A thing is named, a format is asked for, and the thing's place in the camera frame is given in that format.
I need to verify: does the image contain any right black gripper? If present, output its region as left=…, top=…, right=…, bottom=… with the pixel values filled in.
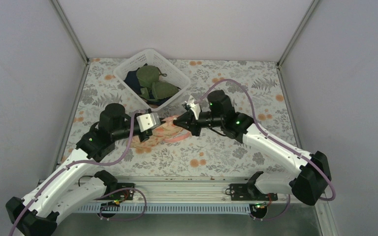
left=174, top=110, right=224, bottom=136

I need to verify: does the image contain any peach floral mesh laundry bag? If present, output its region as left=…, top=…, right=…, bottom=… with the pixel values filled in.
left=130, top=116, right=192, bottom=153

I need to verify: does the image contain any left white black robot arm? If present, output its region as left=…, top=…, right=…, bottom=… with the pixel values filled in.
left=5, top=103, right=163, bottom=236

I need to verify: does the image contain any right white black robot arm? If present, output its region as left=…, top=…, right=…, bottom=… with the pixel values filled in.
left=173, top=90, right=332, bottom=206

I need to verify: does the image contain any green bra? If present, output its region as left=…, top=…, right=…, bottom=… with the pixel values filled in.
left=136, top=65, right=181, bottom=102

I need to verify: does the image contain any white plastic basket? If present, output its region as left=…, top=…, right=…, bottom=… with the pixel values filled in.
left=113, top=49, right=191, bottom=111

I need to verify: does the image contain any dark navy garment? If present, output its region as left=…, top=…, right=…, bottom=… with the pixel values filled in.
left=124, top=70, right=142, bottom=94

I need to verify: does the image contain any floral patterned table mat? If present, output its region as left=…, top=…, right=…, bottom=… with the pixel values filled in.
left=64, top=58, right=296, bottom=177

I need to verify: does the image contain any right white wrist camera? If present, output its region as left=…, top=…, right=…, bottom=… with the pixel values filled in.
left=182, top=95, right=202, bottom=120

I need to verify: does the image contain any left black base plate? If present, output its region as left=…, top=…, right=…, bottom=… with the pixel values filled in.
left=103, top=183, right=135, bottom=202

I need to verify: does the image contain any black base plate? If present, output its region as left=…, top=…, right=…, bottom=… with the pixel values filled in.
left=228, top=183, right=278, bottom=201
left=103, top=183, right=135, bottom=202

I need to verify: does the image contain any white slotted cable duct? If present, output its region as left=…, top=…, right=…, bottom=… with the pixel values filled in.
left=71, top=203, right=252, bottom=215

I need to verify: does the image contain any aluminium rail frame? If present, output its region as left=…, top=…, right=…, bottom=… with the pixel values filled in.
left=32, top=177, right=327, bottom=204

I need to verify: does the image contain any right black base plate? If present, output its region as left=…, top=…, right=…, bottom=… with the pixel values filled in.
left=228, top=183, right=278, bottom=201

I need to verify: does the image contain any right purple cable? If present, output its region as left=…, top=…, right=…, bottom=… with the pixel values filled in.
left=192, top=79, right=337, bottom=222

